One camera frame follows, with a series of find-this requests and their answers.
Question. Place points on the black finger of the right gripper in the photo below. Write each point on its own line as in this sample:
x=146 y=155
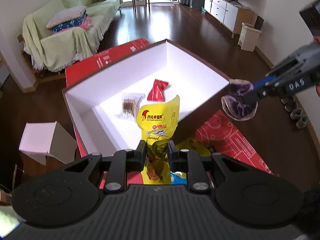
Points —
x=262 y=82
x=255 y=95

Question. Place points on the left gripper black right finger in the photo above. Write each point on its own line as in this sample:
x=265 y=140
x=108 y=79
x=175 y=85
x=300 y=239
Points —
x=190 y=163

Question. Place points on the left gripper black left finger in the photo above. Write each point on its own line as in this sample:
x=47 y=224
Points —
x=122 y=163

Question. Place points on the purple hair scrunchie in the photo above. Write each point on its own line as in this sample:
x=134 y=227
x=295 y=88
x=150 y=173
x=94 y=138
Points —
x=233 y=105

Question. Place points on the blue cream tube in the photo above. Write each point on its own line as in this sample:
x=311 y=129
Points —
x=178 y=178

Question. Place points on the yellow chestnut snack bag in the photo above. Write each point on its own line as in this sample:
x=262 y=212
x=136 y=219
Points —
x=158 y=123

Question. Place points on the cotton swab bag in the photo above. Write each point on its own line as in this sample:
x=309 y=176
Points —
x=131 y=105

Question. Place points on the red snack packet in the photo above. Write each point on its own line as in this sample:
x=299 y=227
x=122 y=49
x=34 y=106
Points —
x=157 y=92

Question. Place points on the grey shoes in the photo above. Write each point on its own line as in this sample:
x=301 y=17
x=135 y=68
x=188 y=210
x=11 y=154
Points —
x=296 y=113

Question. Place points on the red flattened cardboard mat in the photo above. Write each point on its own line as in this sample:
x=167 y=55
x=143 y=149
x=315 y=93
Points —
x=218 y=131

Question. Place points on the white trash bin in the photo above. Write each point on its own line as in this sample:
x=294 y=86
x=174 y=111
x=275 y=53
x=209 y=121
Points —
x=249 y=37

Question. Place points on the brown cardboard box white inside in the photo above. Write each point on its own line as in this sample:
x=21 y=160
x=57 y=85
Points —
x=95 y=101

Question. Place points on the white tv cabinet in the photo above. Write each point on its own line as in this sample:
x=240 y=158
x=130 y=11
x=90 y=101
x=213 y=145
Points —
x=229 y=13

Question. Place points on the white small stool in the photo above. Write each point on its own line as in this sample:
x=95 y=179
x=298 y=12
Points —
x=42 y=140

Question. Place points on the green covered sofa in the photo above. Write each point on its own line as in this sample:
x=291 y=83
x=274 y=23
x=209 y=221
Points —
x=65 y=31

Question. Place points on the blue patterned folded blanket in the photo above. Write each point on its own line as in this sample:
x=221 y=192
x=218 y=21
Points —
x=78 y=22

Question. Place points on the grey pillow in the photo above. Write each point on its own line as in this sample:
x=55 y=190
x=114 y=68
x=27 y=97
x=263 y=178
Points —
x=66 y=15

